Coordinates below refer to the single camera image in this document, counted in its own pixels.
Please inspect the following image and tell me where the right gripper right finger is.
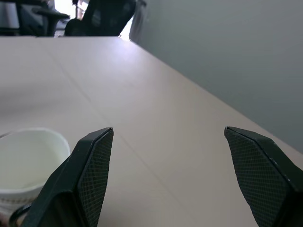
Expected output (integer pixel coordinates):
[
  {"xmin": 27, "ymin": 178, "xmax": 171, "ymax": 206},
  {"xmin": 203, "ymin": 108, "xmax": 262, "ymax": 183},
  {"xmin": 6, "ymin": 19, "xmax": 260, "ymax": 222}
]
[{"xmin": 224, "ymin": 125, "xmax": 303, "ymax": 227}]

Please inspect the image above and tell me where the black mesh office chair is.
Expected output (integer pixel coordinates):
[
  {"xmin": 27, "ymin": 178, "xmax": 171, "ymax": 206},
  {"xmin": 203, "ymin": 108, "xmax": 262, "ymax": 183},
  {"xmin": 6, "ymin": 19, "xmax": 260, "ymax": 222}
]
[{"xmin": 64, "ymin": 0, "xmax": 137, "ymax": 37}]

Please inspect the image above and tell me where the grey white curtain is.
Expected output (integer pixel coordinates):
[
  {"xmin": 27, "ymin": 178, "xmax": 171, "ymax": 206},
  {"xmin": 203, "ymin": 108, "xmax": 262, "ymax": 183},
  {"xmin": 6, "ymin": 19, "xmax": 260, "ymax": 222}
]
[{"xmin": 128, "ymin": 0, "xmax": 149, "ymax": 44}]

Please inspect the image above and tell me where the dark chair with armrest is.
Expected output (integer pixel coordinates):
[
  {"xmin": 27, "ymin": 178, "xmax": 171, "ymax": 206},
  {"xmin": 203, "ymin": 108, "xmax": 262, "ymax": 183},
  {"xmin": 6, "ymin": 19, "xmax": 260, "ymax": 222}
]
[{"xmin": 0, "ymin": 0, "xmax": 71, "ymax": 37}]

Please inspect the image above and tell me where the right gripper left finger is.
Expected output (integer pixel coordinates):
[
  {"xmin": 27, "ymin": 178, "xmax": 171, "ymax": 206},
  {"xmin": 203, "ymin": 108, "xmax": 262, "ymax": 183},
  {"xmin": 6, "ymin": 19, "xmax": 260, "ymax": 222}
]
[{"xmin": 22, "ymin": 127, "xmax": 115, "ymax": 227}]

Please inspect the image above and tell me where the tan ribbed paper cup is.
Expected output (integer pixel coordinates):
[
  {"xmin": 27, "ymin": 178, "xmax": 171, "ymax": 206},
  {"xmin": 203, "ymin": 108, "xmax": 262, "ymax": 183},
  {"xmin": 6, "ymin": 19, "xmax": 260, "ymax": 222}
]
[{"xmin": 0, "ymin": 127, "xmax": 71, "ymax": 215}]

